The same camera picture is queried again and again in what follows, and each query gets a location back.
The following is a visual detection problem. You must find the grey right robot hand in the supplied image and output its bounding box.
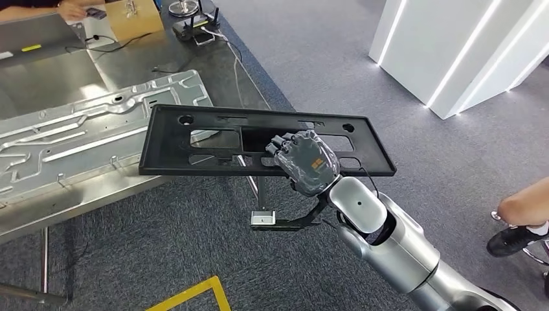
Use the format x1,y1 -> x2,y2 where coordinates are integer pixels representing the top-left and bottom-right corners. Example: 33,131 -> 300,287
265,130 -> 342,198

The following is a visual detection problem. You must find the black plastic plate part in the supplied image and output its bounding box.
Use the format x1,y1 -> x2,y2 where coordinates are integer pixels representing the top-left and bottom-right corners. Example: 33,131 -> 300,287
138,104 -> 398,178

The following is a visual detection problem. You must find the stainless steel workbench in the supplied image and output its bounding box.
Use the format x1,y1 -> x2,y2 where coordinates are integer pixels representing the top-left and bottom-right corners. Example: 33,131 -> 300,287
0,0 -> 297,306

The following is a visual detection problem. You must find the white pillar with light strips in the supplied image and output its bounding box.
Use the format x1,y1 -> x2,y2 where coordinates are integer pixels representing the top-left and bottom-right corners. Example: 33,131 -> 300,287
368,0 -> 549,120

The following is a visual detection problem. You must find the chrome stand base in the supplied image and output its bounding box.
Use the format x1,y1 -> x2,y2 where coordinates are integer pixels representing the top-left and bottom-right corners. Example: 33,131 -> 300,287
168,0 -> 199,18

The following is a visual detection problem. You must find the black shoe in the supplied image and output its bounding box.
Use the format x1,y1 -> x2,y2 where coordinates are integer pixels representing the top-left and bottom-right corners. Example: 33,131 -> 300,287
486,225 -> 549,259

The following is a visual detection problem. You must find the person's leg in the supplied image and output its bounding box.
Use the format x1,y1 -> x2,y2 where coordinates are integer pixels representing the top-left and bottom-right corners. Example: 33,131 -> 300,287
497,176 -> 549,228

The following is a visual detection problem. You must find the brown cardboard box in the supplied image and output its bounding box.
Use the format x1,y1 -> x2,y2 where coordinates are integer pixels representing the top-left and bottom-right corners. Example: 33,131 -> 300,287
105,0 -> 165,43

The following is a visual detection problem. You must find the silver stamped metal panel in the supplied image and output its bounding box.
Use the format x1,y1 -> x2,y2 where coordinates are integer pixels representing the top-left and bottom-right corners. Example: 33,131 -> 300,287
0,69 -> 216,207

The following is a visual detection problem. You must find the white desk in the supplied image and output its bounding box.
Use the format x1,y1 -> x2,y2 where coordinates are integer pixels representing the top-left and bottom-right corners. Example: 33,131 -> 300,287
81,15 -> 121,51

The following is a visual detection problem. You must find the person's hand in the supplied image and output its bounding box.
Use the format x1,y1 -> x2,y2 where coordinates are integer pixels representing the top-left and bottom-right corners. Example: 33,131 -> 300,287
56,0 -> 89,21

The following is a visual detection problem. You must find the grey laptop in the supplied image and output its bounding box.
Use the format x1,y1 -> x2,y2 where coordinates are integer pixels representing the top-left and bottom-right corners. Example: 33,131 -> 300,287
0,12 -> 87,69

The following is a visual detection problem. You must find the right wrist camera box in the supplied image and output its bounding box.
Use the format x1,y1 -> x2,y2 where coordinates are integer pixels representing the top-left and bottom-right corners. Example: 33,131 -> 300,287
250,197 -> 331,233

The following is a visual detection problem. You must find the white cable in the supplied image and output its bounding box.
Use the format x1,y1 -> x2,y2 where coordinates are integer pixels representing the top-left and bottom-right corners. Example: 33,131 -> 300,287
200,25 -> 275,111

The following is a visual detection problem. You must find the black laptop cable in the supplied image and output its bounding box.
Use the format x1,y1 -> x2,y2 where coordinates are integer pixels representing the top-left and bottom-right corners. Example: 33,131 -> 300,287
64,32 -> 154,54

